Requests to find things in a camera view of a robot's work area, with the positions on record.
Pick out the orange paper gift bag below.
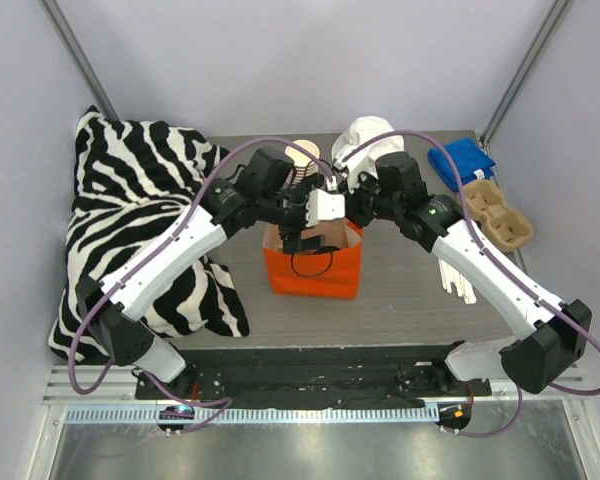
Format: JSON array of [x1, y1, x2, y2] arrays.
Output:
[[262, 220, 364, 300]]

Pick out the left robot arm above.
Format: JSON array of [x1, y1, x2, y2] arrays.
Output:
[[76, 140, 334, 399]]

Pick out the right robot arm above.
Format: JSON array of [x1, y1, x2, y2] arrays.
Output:
[[334, 150, 592, 395]]

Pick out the stack of paper cups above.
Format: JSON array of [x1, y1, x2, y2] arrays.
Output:
[[284, 139, 320, 185]]

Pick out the white bucket hat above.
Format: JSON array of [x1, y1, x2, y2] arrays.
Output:
[[331, 116, 405, 176]]

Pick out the white wrapped straws bundle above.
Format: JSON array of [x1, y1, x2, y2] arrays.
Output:
[[438, 259, 477, 305]]

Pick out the blue folded cloth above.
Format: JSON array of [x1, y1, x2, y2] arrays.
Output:
[[427, 138, 495, 192]]

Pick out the brown cardboard cup carrier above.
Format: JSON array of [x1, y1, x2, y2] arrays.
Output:
[[462, 179, 534, 252]]

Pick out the zebra print pillow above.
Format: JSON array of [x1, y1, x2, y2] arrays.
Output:
[[48, 106, 250, 360]]

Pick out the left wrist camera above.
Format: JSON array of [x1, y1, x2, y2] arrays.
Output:
[[306, 189, 346, 228]]

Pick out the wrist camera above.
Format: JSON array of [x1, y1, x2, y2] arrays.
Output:
[[306, 189, 346, 228], [331, 142, 377, 193]]

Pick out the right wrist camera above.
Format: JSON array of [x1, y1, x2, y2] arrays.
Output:
[[331, 142, 377, 193]]

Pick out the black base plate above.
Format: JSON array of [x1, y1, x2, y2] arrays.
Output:
[[134, 344, 496, 409]]

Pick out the aluminium rail frame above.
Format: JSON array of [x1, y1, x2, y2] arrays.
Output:
[[44, 364, 589, 426]]

